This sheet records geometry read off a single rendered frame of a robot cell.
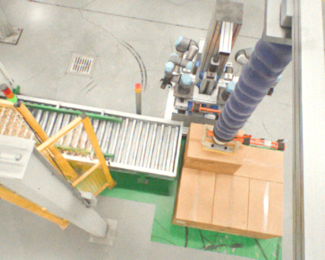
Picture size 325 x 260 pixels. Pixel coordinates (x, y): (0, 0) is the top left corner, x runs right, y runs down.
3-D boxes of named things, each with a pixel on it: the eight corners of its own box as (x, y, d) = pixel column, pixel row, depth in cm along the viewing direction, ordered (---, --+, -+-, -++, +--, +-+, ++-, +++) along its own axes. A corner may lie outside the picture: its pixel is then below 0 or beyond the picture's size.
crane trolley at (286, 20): (278, 28, 167) (286, 15, 158) (279, 5, 173) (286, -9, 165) (309, 33, 167) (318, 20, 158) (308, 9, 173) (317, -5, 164)
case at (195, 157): (182, 166, 376) (187, 156, 339) (186, 135, 392) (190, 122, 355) (233, 174, 376) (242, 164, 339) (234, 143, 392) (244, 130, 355)
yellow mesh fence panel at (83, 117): (62, 230, 393) (-16, 198, 200) (57, 224, 396) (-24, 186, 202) (117, 183, 419) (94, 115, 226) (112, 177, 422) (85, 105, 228)
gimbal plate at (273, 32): (262, 41, 168) (265, 34, 164) (264, -1, 180) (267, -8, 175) (319, 50, 168) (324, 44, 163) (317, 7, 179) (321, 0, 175)
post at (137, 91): (136, 124, 453) (134, 89, 361) (137, 120, 456) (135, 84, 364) (141, 125, 453) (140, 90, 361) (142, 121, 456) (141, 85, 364)
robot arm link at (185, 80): (188, 90, 349) (190, 83, 336) (177, 86, 350) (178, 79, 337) (192, 81, 353) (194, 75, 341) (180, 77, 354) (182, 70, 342)
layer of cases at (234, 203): (173, 222, 390) (175, 218, 353) (183, 147, 429) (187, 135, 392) (269, 238, 389) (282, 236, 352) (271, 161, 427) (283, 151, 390)
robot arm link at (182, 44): (177, 86, 346) (190, 43, 307) (164, 82, 347) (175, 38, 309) (181, 80, 354) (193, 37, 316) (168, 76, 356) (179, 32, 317)
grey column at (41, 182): (88, 241, 390) (-47, 188, 114) (94, 216, 402) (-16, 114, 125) (112, 245, 390) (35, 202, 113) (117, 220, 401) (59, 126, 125)
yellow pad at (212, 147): (201, 149, 332) (202, 148, 327) (202, 140, 336) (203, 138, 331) (233, 155, 331) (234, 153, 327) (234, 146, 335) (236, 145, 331)
